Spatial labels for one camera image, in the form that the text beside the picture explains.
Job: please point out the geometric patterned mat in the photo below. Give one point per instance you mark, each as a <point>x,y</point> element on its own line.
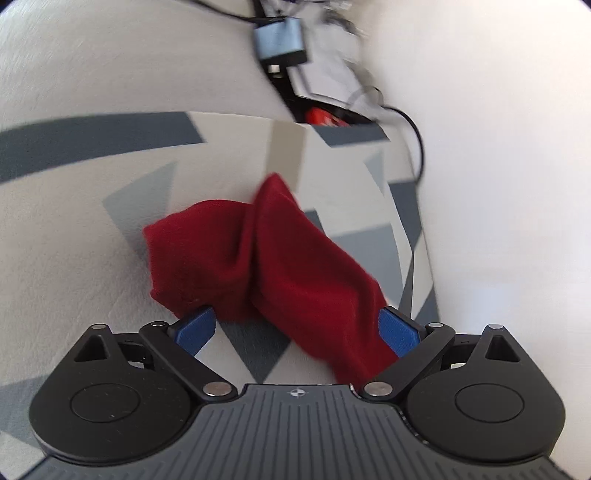
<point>92,184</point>

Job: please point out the small red object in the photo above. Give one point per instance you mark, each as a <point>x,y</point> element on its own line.
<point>323,117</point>

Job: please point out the grey adapter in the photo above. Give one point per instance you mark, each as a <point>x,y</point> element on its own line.
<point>279,41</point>

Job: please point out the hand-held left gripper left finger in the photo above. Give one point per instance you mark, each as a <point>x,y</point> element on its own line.
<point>196,330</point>

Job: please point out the white paper sheet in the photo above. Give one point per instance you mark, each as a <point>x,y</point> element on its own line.
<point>328,69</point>

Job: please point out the dark red garment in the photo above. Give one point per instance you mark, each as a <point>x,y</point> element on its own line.
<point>300,286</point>

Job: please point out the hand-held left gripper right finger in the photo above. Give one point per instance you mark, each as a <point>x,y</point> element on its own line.
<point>399,332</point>

